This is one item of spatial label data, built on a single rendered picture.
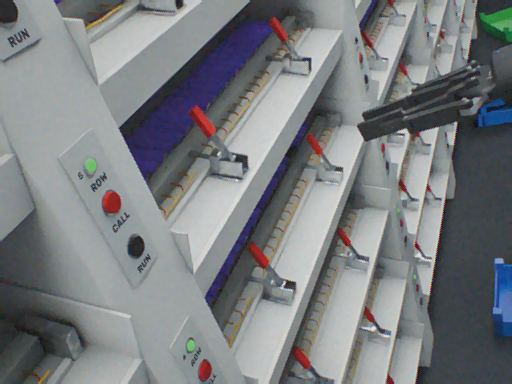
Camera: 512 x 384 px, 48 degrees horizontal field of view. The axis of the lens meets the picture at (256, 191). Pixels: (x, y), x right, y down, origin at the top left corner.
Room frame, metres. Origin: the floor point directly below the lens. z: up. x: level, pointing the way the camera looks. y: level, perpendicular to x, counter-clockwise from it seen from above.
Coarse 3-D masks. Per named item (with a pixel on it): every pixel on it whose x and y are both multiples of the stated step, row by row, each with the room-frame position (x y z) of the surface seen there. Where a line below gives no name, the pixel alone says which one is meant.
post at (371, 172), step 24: (336, 72) 0.96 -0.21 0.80; (336, 96) 0.97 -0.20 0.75; (360, 96) 0.94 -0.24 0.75; (384, 144) 1.01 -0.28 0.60; (360, 168) 0.96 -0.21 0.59; (384, 240) 0.96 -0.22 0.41; (408, 240) 1.01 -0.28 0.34; (408, 288) 0.94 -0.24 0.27; (408, 312) 0.95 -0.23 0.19; (432, 336) 1.01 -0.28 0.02
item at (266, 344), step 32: (352, 128) 0.95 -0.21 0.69; (352, 160) 0.85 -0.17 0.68; (320, 192) 0.77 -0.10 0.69; (288, 224) 0.71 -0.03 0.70; (320, 224) 0.70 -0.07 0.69; (288, 256) 0.65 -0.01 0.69; (320, 256) 0.65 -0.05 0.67; (256, 288) 0.60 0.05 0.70; (256, 320) 0.54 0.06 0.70; (288, 320) 0.54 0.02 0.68; (256, 352) 0.50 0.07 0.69; (288, 352) 0.52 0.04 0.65
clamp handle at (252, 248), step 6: (252, 246) 0.58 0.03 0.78; (252, 252) 0.58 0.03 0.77; (258, 252) 0.58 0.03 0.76; (258, 258) 0.58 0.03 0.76; (264, 258) 0.58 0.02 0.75; (264, 264) 0.57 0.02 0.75; (270, 270) 0.58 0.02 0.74; (276, 276) 0.58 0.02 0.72; (276, 282) 0.57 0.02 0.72; (282, 282) 0.57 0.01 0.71
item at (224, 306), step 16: (320, 128) 0.93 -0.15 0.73; (304, 144) 0.88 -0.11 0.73; (304, 160) 0.84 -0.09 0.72; (288, 176) 0.79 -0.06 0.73; (288, 192) 0.76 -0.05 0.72; (272, 208) 0.72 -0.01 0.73; (272, 224) 0.70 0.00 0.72; (256, 240) 0.66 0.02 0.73; (240, 256) 0.63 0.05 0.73; (240, 272) 0.60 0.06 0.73; (224, 288) 0.58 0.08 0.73; (240, 288) 0.59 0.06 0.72; (224, 304) 0.55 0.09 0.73; (224, 320) 0.54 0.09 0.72; (240, 320) 0.54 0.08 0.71; (224, 336) 0.52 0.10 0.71
